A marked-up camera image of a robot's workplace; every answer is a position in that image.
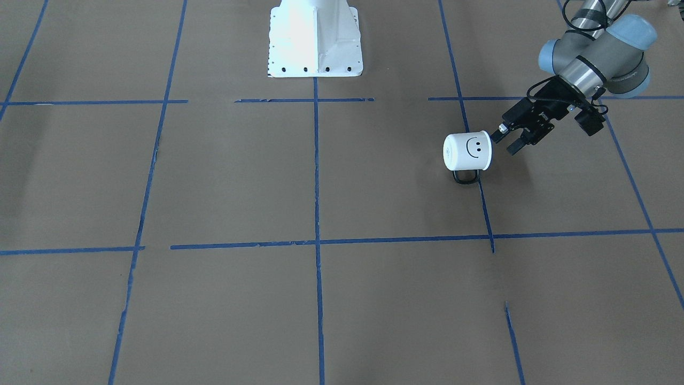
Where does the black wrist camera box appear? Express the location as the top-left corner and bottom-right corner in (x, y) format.
(574, 107), (606, 137)

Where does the white smiley face mug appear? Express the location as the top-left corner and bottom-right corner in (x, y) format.
(442, 130), (493, 185)

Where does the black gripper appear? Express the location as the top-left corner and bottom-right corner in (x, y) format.
(489, 78), (585, 156)

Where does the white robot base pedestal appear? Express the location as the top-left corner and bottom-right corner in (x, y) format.
(267, 1), (364, 78)

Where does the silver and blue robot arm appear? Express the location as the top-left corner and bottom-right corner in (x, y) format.
(490, 1), (657, 155)

